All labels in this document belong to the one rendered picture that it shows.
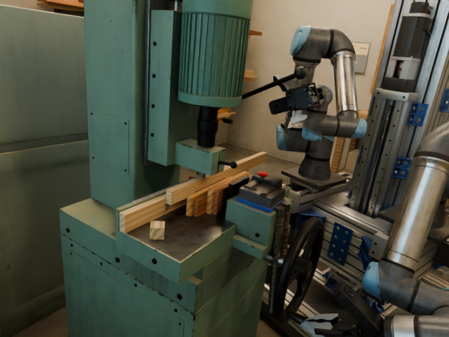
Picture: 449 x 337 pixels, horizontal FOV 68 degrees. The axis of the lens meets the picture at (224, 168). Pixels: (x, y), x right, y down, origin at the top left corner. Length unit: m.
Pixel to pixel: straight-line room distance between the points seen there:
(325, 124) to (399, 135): 0.38
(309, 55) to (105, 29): 0.78
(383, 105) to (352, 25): 2.82
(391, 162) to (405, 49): 0.44
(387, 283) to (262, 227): 0.31
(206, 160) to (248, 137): 3.95
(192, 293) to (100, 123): 0.58
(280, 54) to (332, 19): 0.73
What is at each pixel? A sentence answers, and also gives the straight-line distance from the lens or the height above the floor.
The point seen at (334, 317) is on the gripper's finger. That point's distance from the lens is 0.89.
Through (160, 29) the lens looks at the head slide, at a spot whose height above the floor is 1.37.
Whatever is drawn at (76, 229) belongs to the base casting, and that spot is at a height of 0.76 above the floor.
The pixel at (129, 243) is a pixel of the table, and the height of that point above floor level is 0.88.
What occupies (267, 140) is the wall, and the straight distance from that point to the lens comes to 4.72.
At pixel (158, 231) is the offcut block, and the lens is 0.81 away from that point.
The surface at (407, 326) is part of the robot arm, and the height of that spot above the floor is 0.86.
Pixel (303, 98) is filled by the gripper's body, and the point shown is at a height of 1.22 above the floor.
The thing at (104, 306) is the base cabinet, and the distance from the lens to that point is 1.21.
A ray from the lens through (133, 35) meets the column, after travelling 0.98.
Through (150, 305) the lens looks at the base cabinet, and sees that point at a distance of 1.02.
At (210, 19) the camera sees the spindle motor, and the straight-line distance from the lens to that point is 0.86.
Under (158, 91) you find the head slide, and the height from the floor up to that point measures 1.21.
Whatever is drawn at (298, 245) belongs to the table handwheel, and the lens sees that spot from 0.82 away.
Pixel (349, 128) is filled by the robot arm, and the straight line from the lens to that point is 1.26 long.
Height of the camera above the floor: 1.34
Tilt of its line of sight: 19 degrees down
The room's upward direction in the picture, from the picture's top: 6 degrees clockwise
